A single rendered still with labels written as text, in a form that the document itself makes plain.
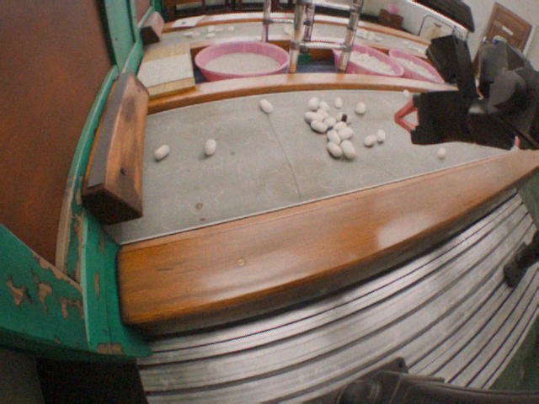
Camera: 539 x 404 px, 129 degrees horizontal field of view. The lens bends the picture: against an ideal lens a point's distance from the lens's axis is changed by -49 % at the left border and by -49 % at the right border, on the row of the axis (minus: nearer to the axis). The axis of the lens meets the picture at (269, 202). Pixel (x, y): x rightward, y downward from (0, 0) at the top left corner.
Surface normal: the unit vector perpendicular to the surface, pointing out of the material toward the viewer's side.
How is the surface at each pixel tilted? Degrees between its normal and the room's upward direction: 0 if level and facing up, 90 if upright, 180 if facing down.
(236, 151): 0
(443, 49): 90
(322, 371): 0
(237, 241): 0
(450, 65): 90
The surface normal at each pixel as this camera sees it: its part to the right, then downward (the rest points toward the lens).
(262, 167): 0.07, -0.56
